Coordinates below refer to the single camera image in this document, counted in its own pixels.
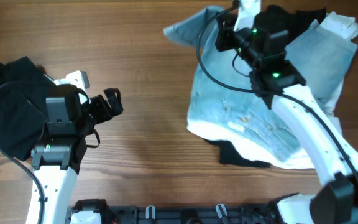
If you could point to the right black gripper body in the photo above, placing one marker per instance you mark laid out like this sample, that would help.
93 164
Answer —
224 35

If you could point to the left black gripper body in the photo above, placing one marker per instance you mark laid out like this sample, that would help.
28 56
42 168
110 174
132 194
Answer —
99 110

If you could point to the light blue denim shorts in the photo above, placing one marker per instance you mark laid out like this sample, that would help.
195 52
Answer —
222 108

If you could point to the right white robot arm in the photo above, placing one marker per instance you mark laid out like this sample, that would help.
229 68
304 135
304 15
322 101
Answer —
283 89

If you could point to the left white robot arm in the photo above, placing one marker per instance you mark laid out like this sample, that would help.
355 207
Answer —
57 155

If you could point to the black garment on right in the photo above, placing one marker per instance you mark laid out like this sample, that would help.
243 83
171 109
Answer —
238 151

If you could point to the folded black garment on left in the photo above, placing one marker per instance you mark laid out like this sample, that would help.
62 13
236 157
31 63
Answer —
23 90

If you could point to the white t-shirt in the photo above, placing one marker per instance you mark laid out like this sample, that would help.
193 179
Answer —
268 93

